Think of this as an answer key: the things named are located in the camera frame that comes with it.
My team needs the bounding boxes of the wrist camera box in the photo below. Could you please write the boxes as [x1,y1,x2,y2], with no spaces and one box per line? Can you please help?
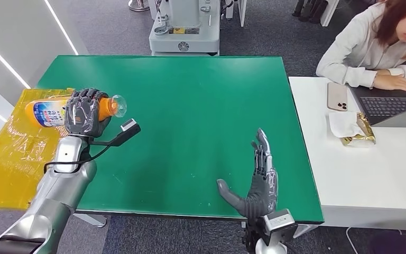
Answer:
[262,208,299,246]
[90,118,142,148]

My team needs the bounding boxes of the gold foil wrapper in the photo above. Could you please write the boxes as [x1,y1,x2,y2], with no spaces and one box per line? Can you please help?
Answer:
[340,113,377,147]

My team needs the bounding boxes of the white desk leg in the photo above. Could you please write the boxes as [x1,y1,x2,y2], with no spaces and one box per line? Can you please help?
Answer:
[319,0,340,28]

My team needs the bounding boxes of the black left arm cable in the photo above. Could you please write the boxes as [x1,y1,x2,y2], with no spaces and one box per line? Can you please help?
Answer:
[43,143,113,174]

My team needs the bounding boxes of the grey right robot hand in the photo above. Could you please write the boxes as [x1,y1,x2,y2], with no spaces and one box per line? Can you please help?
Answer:
[217,128,279,220]

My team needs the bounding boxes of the person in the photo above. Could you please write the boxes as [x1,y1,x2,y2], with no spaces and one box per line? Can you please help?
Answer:
[316,0,406,93]

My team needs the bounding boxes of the white floor cable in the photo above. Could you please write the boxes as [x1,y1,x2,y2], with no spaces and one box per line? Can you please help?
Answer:
[345,227,359,254]

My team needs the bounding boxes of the white table leg foot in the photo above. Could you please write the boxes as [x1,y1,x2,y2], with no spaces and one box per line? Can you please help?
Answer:
[73,213,107,229]

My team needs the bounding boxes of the person's hand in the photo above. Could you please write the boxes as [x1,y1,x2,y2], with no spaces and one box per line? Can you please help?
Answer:
[373,74,406,93]

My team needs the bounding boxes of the beige smartphone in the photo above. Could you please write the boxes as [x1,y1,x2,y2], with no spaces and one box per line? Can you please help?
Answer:
[327,81,349,113]

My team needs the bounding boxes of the orange plastic bottle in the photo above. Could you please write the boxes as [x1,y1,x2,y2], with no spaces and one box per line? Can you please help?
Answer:
[25,94,128,128]

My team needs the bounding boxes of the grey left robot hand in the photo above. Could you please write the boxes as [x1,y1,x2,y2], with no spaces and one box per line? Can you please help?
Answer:
[63,88,112,138]

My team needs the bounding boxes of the white furniture panel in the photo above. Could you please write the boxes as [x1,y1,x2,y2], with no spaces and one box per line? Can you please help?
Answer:
[225,0,247,28]

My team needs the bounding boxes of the dark legs and shoes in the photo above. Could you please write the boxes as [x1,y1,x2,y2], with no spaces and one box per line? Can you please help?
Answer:
[291,0,328,25]

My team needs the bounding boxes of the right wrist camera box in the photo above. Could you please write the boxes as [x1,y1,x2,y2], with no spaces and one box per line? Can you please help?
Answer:
[262,208,299,246]

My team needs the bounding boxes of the dark grey laptop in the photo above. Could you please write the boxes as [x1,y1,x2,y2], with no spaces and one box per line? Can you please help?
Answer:
[349,82,406,129]

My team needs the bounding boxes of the yellow taped cardboard box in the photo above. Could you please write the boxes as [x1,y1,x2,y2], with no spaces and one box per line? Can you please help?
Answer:
[0,87,76,211]

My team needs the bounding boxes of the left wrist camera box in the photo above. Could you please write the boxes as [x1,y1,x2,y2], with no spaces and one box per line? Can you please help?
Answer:
[90,118,142,148]

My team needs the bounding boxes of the white paper napkin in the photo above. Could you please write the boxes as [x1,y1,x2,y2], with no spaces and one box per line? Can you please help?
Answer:
[328,112,364,139]

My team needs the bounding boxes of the chrome stand base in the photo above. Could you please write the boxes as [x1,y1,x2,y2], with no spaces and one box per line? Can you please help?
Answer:
[128,0,151,12]

